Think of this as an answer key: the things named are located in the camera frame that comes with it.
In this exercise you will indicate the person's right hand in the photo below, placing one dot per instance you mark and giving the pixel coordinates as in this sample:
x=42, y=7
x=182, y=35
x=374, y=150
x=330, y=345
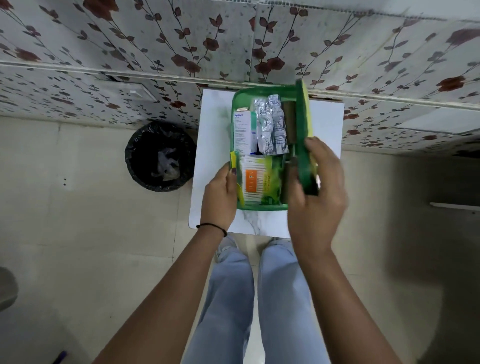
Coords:
x=318, y=213

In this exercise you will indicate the person's left hand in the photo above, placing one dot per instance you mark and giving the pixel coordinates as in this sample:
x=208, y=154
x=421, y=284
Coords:
x=217, y=202

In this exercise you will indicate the person's left thumb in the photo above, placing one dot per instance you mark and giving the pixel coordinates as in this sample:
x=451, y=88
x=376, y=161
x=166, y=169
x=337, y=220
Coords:
x=233, y=183

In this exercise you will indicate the person's right thumb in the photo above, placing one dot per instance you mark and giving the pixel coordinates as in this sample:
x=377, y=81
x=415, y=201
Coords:
x=295, y=187

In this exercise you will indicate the green plastic box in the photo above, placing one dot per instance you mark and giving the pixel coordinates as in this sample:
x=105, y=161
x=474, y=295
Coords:
x=262, y=207

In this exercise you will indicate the green box lid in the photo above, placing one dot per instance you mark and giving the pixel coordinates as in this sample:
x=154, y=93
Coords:
x=303, y=123

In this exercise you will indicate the person's left forearm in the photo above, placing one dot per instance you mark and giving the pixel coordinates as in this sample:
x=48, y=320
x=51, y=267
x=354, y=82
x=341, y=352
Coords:
x=165, y=307

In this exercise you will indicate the person's right forearm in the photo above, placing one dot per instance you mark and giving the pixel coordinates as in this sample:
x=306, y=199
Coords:
x=345, y=311

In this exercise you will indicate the cotton swab packet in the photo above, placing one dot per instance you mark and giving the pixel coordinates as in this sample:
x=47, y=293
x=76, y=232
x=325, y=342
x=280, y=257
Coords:
x=258, y=180

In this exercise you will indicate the black wrist band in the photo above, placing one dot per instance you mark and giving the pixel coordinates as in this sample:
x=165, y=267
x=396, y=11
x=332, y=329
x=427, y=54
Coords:
x=212, y=226

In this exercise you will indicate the white medicine carton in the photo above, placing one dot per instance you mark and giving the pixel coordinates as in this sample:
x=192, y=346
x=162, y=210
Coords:
x=243, y=131

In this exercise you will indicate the person's left grey shoe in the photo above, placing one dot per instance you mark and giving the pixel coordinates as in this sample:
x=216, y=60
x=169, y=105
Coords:
x=227, y=245

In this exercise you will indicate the silver blister pack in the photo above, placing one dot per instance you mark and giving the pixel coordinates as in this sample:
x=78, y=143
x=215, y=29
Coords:
x=264, y=129
x=278, y=125

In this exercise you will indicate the brown bandage roll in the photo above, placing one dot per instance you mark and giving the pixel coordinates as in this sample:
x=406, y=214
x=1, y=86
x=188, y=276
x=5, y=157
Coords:
x=288, y=123

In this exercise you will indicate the crumpled paper trash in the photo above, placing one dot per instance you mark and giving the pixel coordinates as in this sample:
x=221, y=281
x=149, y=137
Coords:
x=165, y=165

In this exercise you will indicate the black trash bin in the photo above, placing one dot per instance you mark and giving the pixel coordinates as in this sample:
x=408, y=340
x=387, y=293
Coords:
x=146, y=150

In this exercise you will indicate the person's right jeans leg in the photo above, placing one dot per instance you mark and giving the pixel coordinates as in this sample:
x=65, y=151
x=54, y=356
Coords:
x=288, y=311

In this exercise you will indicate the person's jeans leg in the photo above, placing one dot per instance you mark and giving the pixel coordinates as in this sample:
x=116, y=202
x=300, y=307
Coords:
x=225, y=311
x=288, y=311

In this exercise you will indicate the person's left jeans leg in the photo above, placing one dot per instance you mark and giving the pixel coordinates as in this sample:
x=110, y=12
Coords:
x=225, y=311

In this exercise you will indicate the white flat bar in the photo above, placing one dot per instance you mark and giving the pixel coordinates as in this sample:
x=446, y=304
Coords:
x=455, y=206

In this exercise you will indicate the blue object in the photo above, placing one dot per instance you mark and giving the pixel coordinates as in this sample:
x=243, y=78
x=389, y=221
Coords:
x=60, y=357

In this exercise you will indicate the grey round object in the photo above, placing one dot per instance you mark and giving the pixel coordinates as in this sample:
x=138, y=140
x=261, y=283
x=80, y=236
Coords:
x=7, y=288

